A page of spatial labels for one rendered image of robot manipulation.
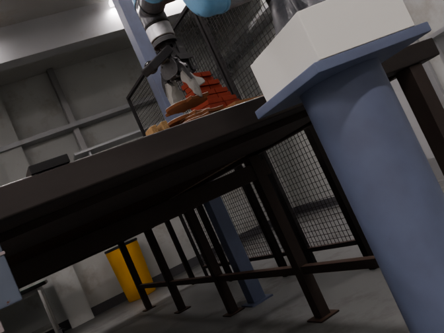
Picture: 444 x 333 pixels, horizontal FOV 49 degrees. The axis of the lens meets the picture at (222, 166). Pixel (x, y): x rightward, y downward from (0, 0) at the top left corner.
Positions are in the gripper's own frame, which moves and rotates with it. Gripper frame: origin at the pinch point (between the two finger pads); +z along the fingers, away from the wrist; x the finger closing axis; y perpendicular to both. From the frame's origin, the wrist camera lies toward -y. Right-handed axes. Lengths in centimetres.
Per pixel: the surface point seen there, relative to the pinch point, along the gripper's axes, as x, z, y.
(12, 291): -8, 28, -66
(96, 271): 515, 48, 228
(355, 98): -54, 22, -14
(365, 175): -50, 36, -15
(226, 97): 50, -14, 77
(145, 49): 140, -86, 126
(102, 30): 326, -204, 252
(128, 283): 454, 77, 229
